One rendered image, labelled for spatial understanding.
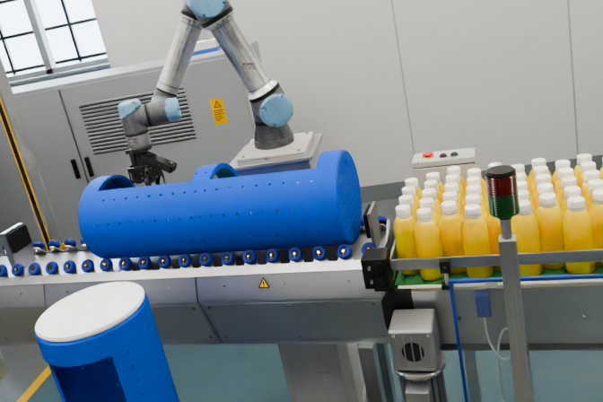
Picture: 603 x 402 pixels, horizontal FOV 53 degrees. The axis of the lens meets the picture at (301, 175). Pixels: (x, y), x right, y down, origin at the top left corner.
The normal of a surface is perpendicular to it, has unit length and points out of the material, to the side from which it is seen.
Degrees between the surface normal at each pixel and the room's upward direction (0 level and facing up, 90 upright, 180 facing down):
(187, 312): 109
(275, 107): 100
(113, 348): 90
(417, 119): 90
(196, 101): 90
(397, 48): 90
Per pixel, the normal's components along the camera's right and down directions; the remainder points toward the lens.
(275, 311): -0.19, 0.63
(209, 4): 0.18, 0.18
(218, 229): -0.25, 0.43
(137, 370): 0.75, 0.06
